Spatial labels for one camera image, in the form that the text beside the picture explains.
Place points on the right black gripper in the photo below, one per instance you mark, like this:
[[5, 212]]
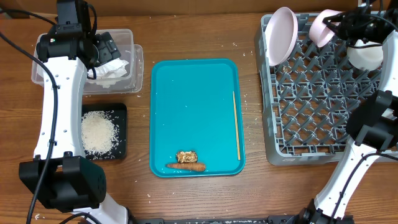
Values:
[[347, 25]]

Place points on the small white plate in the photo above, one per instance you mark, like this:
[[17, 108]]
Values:
[[319, 34]]

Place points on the large white plate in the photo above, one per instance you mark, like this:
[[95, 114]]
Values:
[[281, 33]]

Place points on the pale green bowl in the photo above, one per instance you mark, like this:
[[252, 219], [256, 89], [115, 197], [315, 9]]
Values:
[[368, 58]]

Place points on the wooden chopstick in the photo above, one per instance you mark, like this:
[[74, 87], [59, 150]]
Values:
[[236, 127]]

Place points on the brown nut bar piece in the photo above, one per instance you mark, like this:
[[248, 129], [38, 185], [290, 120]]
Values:
[[187, 157]]

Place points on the white tissue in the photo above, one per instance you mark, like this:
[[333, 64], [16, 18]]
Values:
[[110, 73]]

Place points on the white rice pile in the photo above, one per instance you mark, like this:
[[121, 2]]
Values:
[[98, 132]]

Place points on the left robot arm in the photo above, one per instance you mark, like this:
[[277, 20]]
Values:
[[60, 176]]

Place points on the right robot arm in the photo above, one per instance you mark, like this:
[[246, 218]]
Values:
[[372, 126]]

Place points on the grey dishwasher rack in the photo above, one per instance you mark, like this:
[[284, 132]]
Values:
[[308, 98]]

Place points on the teal plastic serving tray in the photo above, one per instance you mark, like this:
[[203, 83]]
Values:
[[191, 109]]

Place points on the orange carrot piece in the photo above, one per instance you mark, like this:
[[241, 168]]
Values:
[[197, 167]]

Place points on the clear plastic bin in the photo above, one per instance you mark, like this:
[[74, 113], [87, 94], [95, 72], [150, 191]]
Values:
[[131, 52]]

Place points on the black rectangular tray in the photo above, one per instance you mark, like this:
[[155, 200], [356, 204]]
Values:
[[118, 112]]

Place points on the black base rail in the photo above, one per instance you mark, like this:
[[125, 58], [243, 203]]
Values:
[[273, 219]]

